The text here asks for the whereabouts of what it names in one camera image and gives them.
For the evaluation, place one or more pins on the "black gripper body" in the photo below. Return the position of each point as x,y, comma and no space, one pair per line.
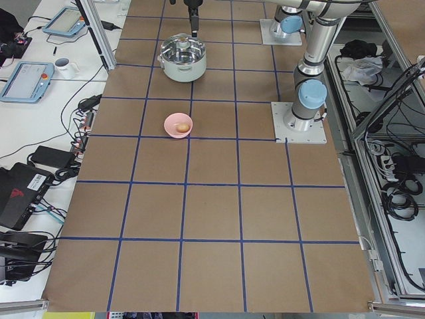
193,2

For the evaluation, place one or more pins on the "near blue teach pendant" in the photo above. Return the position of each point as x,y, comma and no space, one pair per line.
28,82

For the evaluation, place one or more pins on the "brown egg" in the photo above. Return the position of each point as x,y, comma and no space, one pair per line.
182,128

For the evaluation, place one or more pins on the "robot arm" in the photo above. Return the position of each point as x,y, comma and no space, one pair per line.
310,91
286,19

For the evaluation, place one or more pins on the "black red computer box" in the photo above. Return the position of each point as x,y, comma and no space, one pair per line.
22,187

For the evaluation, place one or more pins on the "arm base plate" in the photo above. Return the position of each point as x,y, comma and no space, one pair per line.
271,37
292,130

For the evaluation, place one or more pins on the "black power adapter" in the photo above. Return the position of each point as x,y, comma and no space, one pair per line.
51,157

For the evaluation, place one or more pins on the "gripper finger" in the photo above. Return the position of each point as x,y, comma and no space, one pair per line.
194,21

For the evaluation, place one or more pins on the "far blue teach pendant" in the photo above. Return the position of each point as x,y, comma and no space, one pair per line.
66,23

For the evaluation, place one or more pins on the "aluminium frame post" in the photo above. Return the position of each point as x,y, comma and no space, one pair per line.
92,20

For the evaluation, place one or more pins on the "blue teach pendant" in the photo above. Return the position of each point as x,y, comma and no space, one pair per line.
28,82
66,23

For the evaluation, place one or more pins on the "white crumpled cloth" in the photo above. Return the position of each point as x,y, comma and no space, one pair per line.
363,70

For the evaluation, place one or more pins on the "black cloth heap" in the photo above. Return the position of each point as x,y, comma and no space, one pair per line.
358,49

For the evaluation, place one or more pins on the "pink bowl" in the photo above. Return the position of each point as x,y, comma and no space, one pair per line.
174,119

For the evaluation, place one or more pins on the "white mug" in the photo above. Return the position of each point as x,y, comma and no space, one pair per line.
66,68

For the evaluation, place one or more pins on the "pale green steel pot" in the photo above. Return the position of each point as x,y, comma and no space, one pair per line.
183,73

